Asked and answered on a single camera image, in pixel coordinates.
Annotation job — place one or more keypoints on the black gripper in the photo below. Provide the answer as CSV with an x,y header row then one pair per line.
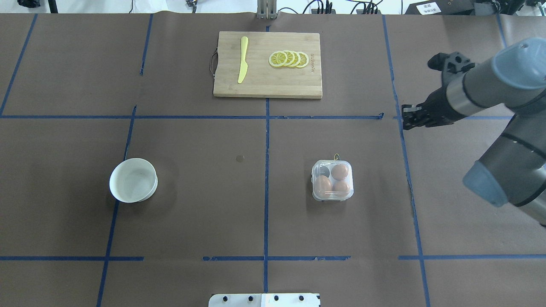
x,y
437,105

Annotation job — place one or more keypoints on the clear plastic egg box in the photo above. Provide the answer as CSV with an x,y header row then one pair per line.
x,y
324,167

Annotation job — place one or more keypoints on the brown egg from bowl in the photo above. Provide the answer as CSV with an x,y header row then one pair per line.
x,y
323,186

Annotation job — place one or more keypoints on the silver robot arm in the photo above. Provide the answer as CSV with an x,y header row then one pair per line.
x,y
512,170

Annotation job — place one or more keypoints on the brown egg in box rear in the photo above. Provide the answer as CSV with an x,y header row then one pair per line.
x,y
340,171

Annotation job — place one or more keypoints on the brown egg in box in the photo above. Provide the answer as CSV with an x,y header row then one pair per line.
x,y
341,189
340,171

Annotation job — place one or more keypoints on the brown egg in box front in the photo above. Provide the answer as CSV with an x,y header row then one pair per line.
x,y
341,189

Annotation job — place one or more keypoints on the black electronics box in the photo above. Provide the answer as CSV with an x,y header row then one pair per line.
x,y
441,7

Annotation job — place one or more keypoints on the back lemon slice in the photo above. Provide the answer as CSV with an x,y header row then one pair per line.
x,y
303,60

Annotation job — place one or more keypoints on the lemon slice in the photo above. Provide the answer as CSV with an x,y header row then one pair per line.
x,y
303,60
278,59
289,58
295,59

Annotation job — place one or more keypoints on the front lemon slice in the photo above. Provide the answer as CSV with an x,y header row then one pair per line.
x,y
278,59

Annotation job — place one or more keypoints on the wooden cutting board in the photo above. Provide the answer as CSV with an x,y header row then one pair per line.
x,y
263,80

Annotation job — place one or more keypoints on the yellow plastic knife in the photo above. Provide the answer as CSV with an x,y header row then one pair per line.
x,y
243,64

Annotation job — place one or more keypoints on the white ceramic bowl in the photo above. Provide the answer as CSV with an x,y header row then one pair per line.
x,y
133,180

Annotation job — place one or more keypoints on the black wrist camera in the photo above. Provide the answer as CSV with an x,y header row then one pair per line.
x,y
450,65

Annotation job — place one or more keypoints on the aluminium frame post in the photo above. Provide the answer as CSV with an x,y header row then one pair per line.
x,y
267,9

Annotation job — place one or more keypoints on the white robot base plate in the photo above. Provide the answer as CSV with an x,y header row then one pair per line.
x,y
265,300

